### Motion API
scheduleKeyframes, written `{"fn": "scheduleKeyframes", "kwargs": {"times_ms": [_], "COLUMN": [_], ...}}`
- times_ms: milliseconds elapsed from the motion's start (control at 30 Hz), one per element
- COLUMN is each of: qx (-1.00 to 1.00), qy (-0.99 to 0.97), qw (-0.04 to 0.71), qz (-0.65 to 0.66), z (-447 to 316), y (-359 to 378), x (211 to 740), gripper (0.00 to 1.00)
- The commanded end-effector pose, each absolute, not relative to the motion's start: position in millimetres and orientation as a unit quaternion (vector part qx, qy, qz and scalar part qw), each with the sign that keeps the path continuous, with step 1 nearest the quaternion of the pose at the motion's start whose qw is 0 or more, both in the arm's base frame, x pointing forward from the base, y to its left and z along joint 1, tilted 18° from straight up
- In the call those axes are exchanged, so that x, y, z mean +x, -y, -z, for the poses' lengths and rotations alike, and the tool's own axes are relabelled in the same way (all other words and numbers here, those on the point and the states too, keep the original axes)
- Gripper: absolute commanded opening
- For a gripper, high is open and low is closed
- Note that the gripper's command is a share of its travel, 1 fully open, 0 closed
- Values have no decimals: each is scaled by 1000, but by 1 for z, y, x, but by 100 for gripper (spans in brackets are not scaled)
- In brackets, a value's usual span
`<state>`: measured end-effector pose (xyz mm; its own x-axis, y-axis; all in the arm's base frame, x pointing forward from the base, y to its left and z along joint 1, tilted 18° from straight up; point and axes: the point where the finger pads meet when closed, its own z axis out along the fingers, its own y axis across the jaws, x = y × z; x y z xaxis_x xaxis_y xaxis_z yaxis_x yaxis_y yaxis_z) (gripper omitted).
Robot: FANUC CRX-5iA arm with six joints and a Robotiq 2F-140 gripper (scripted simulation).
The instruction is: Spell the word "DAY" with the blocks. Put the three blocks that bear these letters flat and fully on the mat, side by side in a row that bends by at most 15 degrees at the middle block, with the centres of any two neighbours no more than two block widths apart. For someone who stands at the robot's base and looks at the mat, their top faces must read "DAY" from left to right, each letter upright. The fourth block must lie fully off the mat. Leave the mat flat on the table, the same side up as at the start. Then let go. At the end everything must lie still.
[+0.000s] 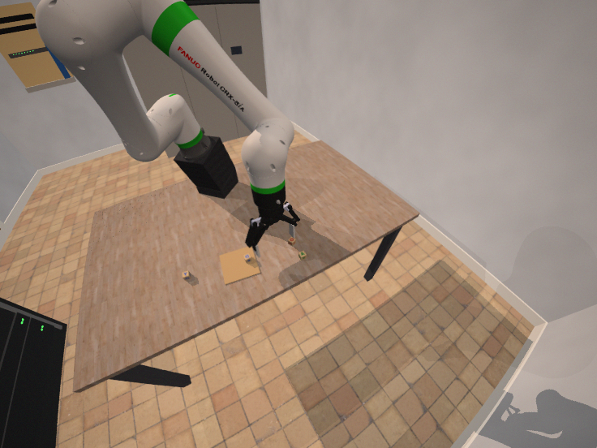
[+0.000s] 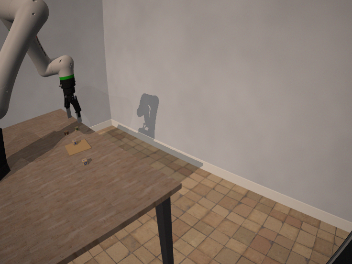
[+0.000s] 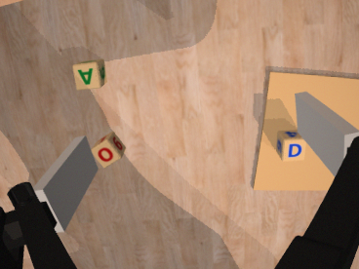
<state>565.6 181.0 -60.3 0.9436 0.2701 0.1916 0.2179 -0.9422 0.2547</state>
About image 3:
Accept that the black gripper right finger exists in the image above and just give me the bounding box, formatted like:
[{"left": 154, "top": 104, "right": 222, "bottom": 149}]
[{"left": 274, "top": 92, "right": 359, "bottom": 269}]

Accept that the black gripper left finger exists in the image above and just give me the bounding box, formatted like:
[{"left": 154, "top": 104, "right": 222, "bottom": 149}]
[{"left": 0, "top": 135, "right": 99, "bottom": 269}]

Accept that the wooden block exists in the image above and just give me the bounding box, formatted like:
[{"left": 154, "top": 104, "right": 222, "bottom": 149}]
[
  {"left": 276, "top": 130, "right": 306, "bottom": 162},
  {"left": 72, "top": 59, "right": 107, "bottom": 91},
  {"left": 92, "top": 132, "right": 126, "bottom": 168}
]

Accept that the orange flat mat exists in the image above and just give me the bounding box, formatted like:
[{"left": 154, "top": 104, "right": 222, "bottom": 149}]
[{"left": 253, "top": 71, "right": 359, "bottom": 190}]

